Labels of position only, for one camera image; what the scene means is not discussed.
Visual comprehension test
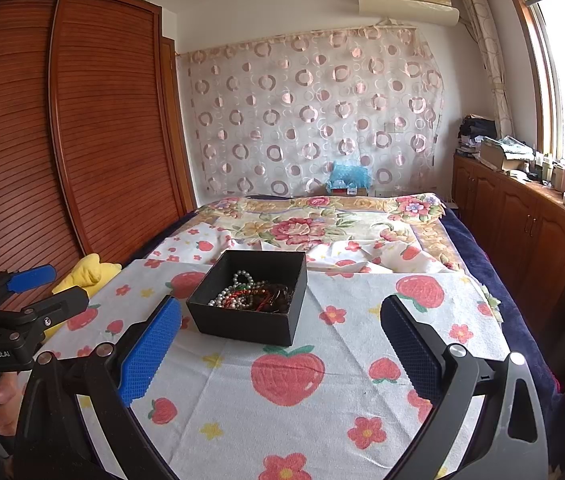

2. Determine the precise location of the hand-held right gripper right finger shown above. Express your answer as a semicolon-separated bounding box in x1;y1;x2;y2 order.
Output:
379;295;549;480

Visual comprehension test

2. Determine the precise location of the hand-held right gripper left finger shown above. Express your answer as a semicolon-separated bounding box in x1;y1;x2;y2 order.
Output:
14;294;183;480

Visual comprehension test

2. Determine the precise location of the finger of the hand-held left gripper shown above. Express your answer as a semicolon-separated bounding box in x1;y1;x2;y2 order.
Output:
0;264;58;311
16;287;90;342

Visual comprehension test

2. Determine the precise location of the black jewelry box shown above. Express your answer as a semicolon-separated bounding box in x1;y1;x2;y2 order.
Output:
186;250;308;347

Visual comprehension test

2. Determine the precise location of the red cord bracelet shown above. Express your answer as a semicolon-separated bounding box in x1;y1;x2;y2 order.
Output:
227;284;268;311

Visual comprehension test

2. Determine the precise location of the wooden bead bracelet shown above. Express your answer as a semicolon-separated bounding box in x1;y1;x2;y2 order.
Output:
255;282;297;313

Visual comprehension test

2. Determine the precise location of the yellow plush pillow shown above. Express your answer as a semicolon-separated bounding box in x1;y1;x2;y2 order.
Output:
42;253;124;341

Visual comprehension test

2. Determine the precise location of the dark blue bed sheet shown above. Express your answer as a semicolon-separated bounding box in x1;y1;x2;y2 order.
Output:
439;200;565;463

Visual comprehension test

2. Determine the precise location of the strawberry print blanket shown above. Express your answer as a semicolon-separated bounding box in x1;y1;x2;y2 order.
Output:
45;257;511;480

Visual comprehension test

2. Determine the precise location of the floral bedspread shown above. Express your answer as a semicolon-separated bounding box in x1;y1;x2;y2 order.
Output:
182;192;464;273

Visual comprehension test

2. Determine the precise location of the wooden side cabinet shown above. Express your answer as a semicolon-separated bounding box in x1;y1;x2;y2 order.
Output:
452;152;565;343

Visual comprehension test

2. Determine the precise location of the wooden slatted wardrobe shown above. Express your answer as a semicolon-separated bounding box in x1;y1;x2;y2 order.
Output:
0;0;198;293

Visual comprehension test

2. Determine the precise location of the blue fluffy item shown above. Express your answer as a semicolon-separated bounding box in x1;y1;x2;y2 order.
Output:
325;160;371;196

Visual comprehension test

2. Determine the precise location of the cardboard box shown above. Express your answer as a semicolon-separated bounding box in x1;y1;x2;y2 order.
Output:
479;136;536;171

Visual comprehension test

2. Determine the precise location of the dark clothes pile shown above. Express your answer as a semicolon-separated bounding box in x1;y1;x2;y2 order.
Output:
458;114;498;156

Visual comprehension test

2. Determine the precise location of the circle print sheer curtain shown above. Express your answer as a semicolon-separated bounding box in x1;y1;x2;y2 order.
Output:
177;25;446;199

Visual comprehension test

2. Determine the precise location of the patterned window curtain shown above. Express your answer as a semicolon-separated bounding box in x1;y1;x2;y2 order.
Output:
456;0;516;139

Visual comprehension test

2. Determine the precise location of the wooden framed window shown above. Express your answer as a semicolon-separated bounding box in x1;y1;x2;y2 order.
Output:
479;0;565;162

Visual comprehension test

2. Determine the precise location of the white air conditioner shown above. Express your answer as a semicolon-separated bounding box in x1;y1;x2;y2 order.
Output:
358;0;461;28

